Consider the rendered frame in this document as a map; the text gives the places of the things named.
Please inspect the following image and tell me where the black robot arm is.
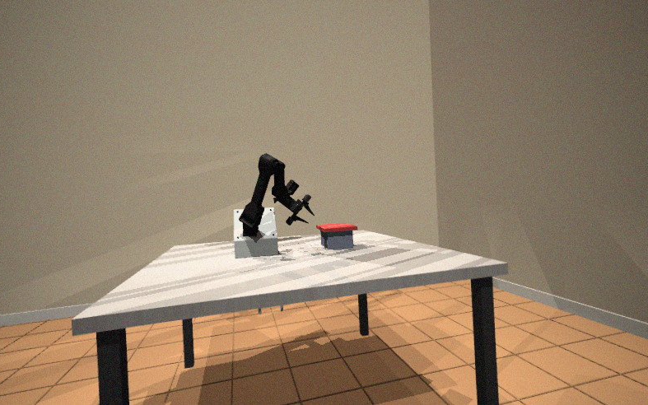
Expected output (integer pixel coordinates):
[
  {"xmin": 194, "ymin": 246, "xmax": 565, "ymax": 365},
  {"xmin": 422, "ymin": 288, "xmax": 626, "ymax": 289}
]
[{"xmin": 239, "ymin": 153, "xmax": 303, "ymax": 236}]

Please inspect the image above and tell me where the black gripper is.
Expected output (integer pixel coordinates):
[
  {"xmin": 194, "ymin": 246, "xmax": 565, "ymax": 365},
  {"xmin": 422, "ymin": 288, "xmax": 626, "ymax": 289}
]
[{"xmin": 285, "ymin": 194, "xmax": 314, "ymax": 226}]

